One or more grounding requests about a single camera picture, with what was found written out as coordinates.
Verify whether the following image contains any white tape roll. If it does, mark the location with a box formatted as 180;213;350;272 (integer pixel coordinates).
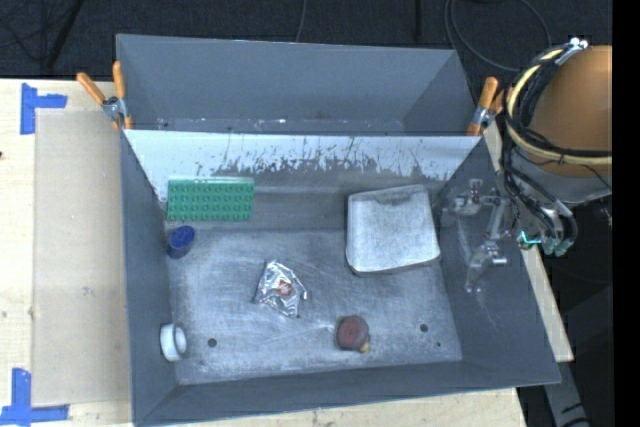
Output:
159;322;189;363

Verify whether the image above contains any crumpled silver foil packet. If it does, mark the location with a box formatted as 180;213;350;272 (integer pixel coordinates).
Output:
251;259;311;319

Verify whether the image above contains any green studded flat block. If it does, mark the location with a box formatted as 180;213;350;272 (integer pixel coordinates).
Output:
166;176;256;223

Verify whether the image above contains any dark blue cylinder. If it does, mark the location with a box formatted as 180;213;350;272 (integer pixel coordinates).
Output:
166;224;197;260

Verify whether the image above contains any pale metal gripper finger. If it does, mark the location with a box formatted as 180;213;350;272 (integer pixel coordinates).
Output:
439;178;496;229
463;238;510;295

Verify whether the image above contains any pale brown cardboard board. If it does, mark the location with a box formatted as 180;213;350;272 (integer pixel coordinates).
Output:
30;107;132;409

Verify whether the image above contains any red-brown round fruit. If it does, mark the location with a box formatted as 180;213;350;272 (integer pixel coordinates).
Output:
335;314;373;355

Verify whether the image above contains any grey metal bin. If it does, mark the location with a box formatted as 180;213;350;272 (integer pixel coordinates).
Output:
115;33;563;427

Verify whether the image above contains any white grey square pad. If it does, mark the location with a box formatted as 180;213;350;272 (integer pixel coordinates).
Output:
344;184;443;278

